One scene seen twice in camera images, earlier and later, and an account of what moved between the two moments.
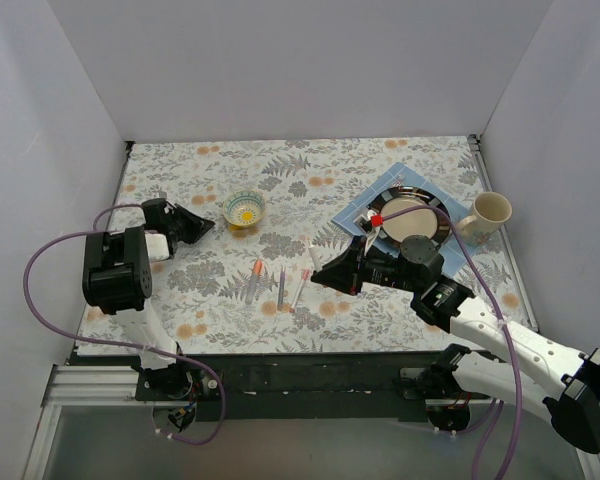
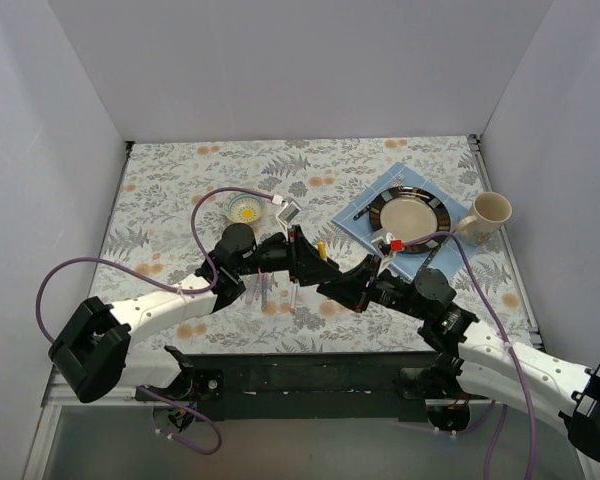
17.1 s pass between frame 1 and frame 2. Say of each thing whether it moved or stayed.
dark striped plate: stayed
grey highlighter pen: stayed
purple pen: moved
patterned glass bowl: stayed
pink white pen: moved
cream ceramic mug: stayed
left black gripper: moved
